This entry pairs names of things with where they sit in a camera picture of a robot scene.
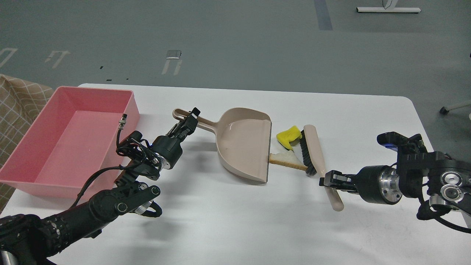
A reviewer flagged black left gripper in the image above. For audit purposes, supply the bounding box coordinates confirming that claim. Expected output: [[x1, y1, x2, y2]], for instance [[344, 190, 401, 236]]
[[152, 107, 200, 169]]

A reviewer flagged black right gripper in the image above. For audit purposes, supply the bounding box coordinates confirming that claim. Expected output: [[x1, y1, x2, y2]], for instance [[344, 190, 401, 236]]
[[319, 165, 402, 205]]

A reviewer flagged beige hand brush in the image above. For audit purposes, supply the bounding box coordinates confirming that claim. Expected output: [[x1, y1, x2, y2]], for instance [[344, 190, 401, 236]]
[[300, 124, 344, 212]]

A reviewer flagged triangular bread slice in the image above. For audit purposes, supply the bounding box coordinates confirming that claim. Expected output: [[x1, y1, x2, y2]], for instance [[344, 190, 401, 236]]
[[269, 150, 308, 171]]

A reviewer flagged beige plastic dustpan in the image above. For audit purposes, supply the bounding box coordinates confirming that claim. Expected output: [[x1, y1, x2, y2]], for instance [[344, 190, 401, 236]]
[[173, 107, 272, 184]]

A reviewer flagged yellow sponge piece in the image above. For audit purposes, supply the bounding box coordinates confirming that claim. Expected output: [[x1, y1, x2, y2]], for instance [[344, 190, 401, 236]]
[[276, 126, 303, 151]]

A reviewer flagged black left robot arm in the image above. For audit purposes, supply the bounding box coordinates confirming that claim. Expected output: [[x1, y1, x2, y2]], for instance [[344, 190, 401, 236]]
[[1, 108, 200, 265]]

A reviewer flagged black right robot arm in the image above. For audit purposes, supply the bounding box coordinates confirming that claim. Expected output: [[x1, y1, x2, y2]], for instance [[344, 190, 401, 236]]
[[319, 131, 470, 233]]

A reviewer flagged pink plastic bin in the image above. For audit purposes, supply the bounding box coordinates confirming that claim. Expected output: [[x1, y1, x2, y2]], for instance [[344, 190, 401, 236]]
[[0, 86, 140, 198]]

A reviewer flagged metal floor plate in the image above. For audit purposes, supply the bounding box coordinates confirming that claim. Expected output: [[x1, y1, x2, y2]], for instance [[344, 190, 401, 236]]
[[166, 50, 182, 59]]

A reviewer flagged chair caster leg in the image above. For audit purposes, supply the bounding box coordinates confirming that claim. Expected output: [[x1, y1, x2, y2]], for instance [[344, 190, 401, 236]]
[[439, 100, 471, 115]]

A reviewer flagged beige checkered cloth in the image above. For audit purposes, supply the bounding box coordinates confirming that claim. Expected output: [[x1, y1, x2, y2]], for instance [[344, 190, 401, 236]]
[[0, 74, 54, 212]]

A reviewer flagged white table leg base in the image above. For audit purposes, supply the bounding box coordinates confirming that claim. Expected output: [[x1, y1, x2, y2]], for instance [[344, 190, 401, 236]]
[[356, 0, 422, 14]]

